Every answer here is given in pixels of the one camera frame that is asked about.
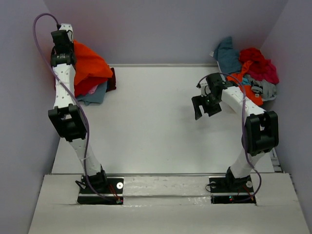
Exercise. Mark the orange t-shirt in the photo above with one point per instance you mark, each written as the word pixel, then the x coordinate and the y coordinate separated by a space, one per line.
pixel 89 66
pixel 256 98

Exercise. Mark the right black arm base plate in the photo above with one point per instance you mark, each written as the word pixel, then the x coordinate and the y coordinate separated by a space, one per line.
pixel 239 193

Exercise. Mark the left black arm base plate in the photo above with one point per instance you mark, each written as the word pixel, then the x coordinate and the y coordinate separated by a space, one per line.
pixel 111 194

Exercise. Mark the folded light blue t-shirt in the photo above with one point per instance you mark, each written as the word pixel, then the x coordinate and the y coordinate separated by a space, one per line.
pixel 96 97

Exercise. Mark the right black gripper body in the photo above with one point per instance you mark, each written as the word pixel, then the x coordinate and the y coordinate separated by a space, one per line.
pixel 211 104

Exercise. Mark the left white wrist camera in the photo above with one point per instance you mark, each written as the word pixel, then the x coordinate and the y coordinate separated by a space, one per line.
pixel 68 28

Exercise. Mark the grey crumpled t-shirt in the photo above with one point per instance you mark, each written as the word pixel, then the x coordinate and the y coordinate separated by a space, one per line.
pixel 264 89

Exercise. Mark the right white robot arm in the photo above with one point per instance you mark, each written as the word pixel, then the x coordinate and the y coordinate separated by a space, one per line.
pixel 260 132

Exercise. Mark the folded pink t-shirt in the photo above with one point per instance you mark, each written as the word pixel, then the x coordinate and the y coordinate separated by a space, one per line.
pixel 92 90

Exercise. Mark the folded red t-shirt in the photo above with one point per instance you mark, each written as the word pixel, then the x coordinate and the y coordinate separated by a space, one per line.
pixel 84 87

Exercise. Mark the teal blue crumpled t-shirt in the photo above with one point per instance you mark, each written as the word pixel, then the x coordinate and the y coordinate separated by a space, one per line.
pixel 227 57

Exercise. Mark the folded maroon t-shirt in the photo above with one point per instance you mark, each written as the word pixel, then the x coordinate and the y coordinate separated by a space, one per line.
pixel 111 82

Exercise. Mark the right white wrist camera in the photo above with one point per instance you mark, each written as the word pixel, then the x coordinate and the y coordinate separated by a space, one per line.
pixel 204 89

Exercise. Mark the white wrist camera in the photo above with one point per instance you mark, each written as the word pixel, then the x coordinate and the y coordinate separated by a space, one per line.
pixel 204 89
pixel 68 28

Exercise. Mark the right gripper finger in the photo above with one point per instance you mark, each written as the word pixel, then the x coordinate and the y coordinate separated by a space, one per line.
pixel 198 113
pixel 198 101

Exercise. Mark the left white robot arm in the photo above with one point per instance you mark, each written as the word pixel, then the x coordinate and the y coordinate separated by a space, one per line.
pixel 67 115

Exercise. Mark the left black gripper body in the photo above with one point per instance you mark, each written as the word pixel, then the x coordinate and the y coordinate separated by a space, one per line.
pixel 70 46

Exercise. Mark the red crumpled t-shirt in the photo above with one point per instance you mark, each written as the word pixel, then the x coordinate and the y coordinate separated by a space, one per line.
pixel 258 61

